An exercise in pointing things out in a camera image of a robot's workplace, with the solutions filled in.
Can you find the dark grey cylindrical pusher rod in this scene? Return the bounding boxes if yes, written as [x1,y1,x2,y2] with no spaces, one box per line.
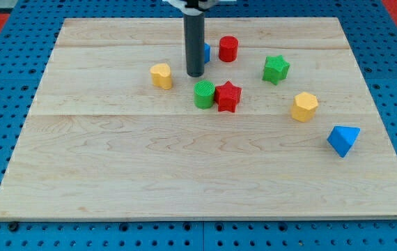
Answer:
[183,13,205,77]

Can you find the white rod mount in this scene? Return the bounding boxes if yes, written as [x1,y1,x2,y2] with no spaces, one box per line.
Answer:
[163,0,236,16]

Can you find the blue cube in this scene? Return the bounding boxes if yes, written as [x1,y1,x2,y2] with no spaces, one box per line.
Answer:
[204,43,211,63]

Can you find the red cylinder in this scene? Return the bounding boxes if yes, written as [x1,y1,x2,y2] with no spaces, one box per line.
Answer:
[219,36,239,63]

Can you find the yellow heart block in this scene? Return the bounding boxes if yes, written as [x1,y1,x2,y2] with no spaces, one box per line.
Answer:
[150,63,173,90]

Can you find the green cylinder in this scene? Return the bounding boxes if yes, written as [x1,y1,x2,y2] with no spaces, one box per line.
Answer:
[194,80,215,109]

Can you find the red star block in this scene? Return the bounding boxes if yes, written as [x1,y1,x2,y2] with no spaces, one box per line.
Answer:
[214,81,242,113]

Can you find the green star block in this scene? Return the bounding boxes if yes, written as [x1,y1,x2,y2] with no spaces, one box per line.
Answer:
[262,55,290,85]

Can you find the yellow hexagon block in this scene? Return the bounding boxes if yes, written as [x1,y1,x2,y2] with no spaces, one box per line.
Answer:
[290,92,318,123]

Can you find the wooden board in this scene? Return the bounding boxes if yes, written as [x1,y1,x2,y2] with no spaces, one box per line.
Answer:
[0,17,397,222]

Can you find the blue triangular prism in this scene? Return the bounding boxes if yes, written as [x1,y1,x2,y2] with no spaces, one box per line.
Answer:
[327,125,361,158]

